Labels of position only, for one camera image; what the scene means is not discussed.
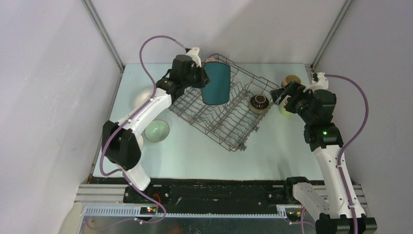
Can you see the brown patterned bowl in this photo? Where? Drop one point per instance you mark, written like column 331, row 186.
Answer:
column 258, row 104

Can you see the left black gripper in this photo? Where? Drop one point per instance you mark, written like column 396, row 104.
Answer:
column 204, row 79

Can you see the white ceramic plate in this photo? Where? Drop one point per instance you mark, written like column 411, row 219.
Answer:
column 139, row 96

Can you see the pink ceramic mug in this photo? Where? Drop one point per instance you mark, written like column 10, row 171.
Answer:
column 211, row 59

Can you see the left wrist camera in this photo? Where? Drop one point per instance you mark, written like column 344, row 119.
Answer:
column 194, row 54

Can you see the grey wire dish rack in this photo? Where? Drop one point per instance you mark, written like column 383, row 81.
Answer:
column 229, row 124

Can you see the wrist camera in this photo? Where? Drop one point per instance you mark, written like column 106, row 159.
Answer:
column 320, row 82
column 194, row 54

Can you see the teal square plate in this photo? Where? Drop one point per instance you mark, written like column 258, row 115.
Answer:
column 217, row 91

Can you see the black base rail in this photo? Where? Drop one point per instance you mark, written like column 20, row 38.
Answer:
column 222, row 197

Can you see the small white bowl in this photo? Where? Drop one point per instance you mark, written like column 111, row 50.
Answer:
column 140, row 142

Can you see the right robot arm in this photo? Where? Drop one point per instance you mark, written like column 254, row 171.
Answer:
column 341, row 212

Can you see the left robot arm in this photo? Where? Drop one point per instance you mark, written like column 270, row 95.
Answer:
column 120, row 139

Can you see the light green ceramic mug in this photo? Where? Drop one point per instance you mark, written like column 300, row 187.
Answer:
column 283, row 110

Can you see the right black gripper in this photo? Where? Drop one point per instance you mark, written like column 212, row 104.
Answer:
column 293, row 88

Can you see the green glazed bowl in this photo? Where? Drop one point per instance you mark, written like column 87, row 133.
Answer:
column 157, row 131

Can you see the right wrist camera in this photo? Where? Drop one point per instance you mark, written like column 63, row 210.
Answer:
column 320, row 82

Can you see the tan ceramic mug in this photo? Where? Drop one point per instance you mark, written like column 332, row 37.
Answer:
column 290, row 78

